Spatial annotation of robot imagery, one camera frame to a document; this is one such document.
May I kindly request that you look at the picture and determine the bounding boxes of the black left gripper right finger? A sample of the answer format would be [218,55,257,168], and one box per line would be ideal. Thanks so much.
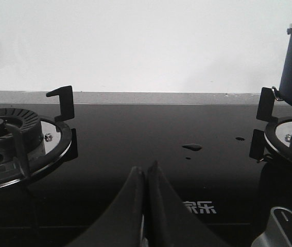
[146,161,228,246]

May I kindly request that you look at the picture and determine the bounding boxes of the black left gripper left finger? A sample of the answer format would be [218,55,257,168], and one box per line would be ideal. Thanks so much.
[68,167,145,246]

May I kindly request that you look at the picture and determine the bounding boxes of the left black pot support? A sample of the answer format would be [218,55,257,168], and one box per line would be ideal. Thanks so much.
[0,85,75,188]

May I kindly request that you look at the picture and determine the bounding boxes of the black pot support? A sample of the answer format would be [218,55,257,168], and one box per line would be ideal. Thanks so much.
[256,87,292,163]
[0,85,75,188]

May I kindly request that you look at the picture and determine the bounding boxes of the right black pot support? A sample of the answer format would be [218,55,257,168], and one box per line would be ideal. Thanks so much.
[256,87,292,163]

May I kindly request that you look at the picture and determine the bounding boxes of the black glass gas stove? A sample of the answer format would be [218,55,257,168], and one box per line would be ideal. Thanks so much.
[0,103,292,247]

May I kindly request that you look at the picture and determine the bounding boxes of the left black gas burner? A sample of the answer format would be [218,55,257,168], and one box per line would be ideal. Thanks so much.
[0,108,43,164]

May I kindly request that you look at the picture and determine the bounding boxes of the metal wire pot ring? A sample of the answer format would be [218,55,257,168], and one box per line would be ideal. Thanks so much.
[271,86,283,101]

